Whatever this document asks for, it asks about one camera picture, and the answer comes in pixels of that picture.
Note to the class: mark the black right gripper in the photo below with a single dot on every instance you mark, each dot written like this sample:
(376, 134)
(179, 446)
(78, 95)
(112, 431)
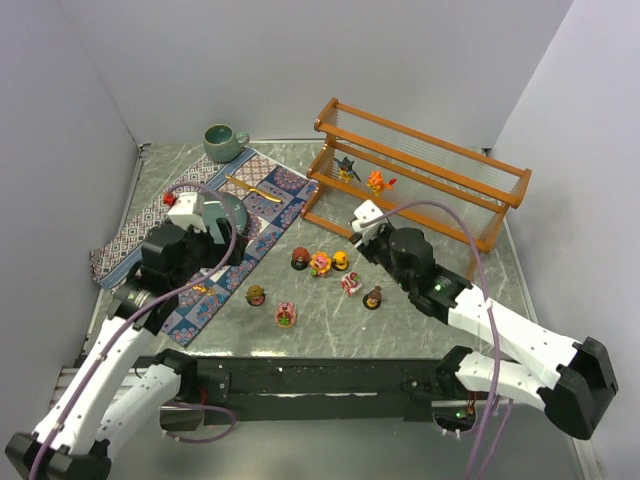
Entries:
(368, 245)

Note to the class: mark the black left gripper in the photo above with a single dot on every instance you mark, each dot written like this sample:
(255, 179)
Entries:
(215, 245)

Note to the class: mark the strawberry cake toy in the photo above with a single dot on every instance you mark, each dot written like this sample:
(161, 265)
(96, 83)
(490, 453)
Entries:
(351, 283)

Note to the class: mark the orange fox figurine toy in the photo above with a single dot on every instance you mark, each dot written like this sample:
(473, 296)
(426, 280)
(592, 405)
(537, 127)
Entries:
(377, 184)

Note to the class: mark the pink sunflower pig toy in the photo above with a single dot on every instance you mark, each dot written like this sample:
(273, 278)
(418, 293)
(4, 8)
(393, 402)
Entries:
(320, 264)

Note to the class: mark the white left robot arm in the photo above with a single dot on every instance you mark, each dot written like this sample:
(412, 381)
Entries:
(79, 436)

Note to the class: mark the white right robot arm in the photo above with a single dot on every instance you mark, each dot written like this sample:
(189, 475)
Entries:
(571, 381)

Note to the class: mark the orange wooden two-tier shelf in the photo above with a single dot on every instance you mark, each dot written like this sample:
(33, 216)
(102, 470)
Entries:
(461, 193)

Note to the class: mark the gold fork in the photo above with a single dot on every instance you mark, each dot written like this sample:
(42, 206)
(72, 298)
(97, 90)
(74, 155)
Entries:
(204, 289)

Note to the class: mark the brown-haired bun figurine toy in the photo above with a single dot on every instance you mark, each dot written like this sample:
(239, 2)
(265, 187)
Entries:
(372, 300)

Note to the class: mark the yellow duck figurine toy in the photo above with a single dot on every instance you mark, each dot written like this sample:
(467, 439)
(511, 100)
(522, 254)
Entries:
(340, 261)

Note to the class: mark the teal ceramic plate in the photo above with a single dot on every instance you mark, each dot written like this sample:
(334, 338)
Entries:
(213, 210)

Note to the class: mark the olive-hat figurine toy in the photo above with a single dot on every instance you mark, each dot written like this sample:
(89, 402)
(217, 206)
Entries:
(255, 295)

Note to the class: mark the gold butter knife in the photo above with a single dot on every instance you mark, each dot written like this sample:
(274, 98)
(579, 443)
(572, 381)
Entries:
(252, 189)

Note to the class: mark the red-haired figurine toy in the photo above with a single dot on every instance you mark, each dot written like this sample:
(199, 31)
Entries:
(300, 258)

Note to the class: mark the green ceramic mug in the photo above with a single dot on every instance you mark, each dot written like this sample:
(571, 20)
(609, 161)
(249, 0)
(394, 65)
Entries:
(222, 144)

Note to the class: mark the pink bear clover toy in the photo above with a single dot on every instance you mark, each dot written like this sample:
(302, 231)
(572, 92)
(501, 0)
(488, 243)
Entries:
(286, 315)

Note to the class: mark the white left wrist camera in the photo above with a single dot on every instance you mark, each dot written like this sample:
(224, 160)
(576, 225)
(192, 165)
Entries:
(185, 210)

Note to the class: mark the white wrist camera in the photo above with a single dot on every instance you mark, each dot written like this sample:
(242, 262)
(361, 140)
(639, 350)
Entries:
(368, 217)
(185, 210)

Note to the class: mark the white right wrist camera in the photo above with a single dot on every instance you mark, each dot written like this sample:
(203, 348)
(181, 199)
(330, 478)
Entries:
(368, 217)

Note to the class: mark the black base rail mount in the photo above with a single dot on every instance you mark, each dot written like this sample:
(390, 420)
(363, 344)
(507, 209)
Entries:
(262, 388)

